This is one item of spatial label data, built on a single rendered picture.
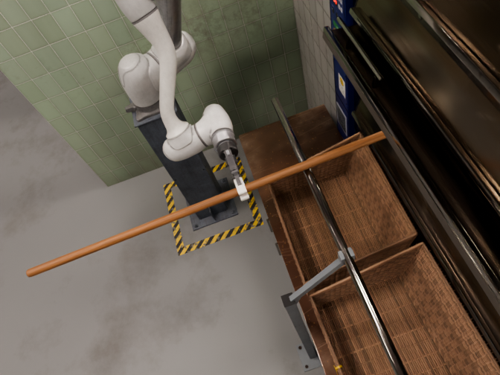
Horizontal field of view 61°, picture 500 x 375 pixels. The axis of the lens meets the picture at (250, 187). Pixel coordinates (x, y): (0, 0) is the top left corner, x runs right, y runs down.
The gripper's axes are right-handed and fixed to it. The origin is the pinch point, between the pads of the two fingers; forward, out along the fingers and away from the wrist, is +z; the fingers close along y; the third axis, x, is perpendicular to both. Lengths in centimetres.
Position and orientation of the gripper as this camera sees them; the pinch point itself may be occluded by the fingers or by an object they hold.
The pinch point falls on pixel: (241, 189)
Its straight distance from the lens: 148.8
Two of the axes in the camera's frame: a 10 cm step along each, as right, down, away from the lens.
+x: -9.3, 3.6, 0.1
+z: 2.9, 7.7, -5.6
